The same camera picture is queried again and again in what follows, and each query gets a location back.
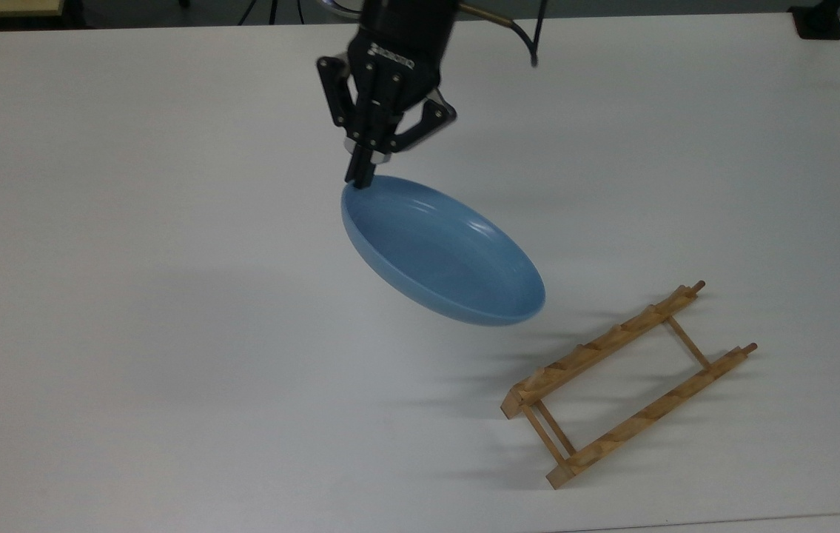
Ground black stand base clamp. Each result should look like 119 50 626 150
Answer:
790 0 840 41

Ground black robot wrist cable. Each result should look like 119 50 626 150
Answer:
459 0 548 69

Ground wooden plate rack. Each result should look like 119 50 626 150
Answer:
501 280 759 490

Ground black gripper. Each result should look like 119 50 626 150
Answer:
316 0 461 189

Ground blue round plate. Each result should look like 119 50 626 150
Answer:
340 175 547 327

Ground black tripod legs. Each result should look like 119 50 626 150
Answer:
238 0 306 25

